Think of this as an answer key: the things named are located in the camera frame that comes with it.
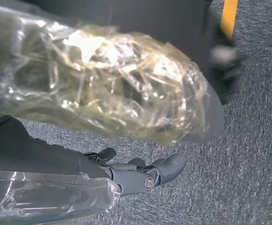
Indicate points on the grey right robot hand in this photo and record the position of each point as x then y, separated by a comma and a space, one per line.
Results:
103, 84

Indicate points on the black robot foot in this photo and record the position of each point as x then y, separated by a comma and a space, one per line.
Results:
173, 21

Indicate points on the yellow floor tape outline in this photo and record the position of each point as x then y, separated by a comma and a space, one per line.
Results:
229, 18

